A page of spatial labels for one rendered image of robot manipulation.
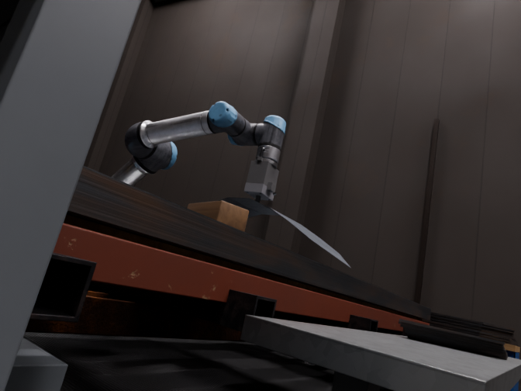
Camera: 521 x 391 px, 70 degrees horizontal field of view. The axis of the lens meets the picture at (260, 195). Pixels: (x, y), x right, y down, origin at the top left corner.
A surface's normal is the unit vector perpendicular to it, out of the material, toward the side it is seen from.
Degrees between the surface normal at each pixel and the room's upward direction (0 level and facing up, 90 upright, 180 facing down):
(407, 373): 90
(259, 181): 90
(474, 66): 90
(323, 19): 90
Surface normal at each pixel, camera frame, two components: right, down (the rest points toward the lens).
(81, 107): 0.79, 0.02
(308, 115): -0.44, -0.32
